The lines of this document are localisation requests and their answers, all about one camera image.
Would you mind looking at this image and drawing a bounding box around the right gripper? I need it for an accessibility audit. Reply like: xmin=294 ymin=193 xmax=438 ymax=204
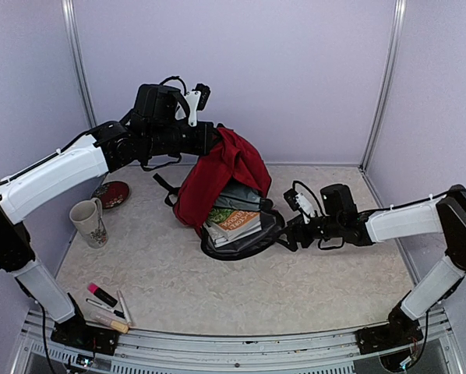
xmin=270 ymin=213 xmax=343 ymax=253

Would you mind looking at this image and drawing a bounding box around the red student backpack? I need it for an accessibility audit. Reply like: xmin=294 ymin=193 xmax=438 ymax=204
xmin=154 ymin=128 xmax=284 ymax=261

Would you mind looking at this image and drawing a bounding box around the orange treehouse book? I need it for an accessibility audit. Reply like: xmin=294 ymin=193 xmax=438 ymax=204
xmin=206 ymin=207 xmax=260 ymax=239

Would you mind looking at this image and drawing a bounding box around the white coffee cover book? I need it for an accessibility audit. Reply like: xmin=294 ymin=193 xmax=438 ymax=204
xmin=203 ymin=225 xmax=230 ymax=247

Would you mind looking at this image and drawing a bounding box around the silver marker pen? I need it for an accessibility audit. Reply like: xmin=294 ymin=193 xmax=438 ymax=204
xmin=117 ymin=290 xmax=133 ymax=326

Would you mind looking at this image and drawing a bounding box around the grey pencil case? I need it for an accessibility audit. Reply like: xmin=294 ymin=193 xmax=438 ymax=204
xmin=213 ymin=181 xmax=274 ymax=212

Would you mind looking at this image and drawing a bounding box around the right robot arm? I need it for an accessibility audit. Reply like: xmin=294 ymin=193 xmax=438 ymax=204
xmin=279 ymin=184 xmax=466 ymax=346

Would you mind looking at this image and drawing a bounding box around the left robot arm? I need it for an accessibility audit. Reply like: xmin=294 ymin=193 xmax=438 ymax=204
xmin=0 ymin=78 xmax=218 ymax=347

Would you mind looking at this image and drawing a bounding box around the red floral round tin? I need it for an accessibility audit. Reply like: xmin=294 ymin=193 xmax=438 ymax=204
xmin=91 ymin=181 xmax=131 ymax=210

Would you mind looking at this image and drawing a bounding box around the floral ceramic mug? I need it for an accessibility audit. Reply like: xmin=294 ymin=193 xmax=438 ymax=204
xmin=69 ymin=198 xmax=108 ymax=249

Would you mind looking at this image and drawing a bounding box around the black pen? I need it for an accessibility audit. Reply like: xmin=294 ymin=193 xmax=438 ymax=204
xmin=86 ymin=298 xmax=125 ymax=319

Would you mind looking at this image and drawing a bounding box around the pink highlighter marker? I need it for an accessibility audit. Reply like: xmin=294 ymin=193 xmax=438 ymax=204
xmin=87 ymin=283 xmax=118 ymax=308

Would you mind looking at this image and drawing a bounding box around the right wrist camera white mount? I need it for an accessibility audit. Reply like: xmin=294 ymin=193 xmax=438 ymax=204
xmin=283 ymin=180 xmax=320 ymax=224

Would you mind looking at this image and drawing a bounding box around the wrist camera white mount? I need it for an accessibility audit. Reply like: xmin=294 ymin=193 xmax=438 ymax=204
xmin=283 ymin=180 xmax=320 ymax=224
xmin=175 ymin=83 xmax=210 ymax=127

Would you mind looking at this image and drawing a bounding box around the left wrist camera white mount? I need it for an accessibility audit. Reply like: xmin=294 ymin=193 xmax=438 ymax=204
xmin=175 ymin=83 xmax=210 ymax=127

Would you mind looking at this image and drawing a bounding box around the aluminium front rail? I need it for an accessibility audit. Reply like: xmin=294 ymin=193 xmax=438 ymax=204
xmin=12 ymin=309 xmax=464 ymax=374

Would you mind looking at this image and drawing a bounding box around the left aluminium corner post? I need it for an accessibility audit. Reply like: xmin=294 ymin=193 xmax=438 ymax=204
xmin=61 ymin=0 xmax=97 ymax=129

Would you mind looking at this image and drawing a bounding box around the aluminium corner post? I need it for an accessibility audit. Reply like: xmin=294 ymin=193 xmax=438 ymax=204
xmin=359 ymin=0 xmax=408 ymax=173
xmin=61 ymin=0 xmax=97 ymax=129

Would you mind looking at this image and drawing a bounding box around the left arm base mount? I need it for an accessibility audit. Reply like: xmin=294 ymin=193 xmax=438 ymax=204
xmin=51 ymin=304 xmax=119 ymax=356

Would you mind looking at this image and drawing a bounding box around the right aluminium corner post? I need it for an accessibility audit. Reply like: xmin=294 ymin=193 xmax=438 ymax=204
xmin=359 ymin=0 xmax=408 ymax=173

